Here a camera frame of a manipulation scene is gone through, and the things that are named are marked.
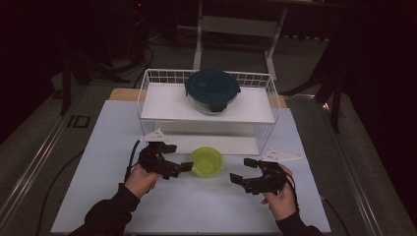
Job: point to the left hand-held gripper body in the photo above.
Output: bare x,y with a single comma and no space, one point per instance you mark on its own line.
152,159

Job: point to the round container with blue lid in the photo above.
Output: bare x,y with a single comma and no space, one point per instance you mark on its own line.
211,87

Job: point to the metal floor rail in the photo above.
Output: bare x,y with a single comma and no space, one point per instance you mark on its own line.
29,171
357,190

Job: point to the black metal stand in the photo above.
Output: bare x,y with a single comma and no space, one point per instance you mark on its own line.
334,101
65,85

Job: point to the person's left hand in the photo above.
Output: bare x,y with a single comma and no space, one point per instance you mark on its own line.
141,182

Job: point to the white table mat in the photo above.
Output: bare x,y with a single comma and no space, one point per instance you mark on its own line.
196,203

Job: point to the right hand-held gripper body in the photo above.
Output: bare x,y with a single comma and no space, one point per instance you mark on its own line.
270,182

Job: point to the person's right hand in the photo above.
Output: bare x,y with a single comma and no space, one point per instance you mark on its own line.
282,203

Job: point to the white frame desk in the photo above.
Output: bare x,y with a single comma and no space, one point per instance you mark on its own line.
239,26

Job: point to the clear container with green lid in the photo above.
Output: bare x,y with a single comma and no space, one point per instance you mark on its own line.
206,161

